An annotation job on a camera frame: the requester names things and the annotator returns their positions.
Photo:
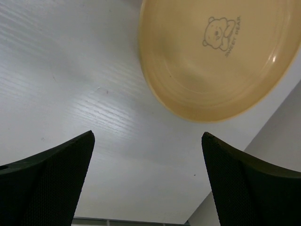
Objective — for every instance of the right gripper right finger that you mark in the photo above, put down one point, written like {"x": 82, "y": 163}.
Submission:
{"x": 248, "y": 191}

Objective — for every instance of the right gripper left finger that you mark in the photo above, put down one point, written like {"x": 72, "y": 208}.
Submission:
{"x": 44, "y": 189}

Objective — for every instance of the yellow bear plate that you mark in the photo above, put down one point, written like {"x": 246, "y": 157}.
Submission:
{"x": 211, "y": 60}

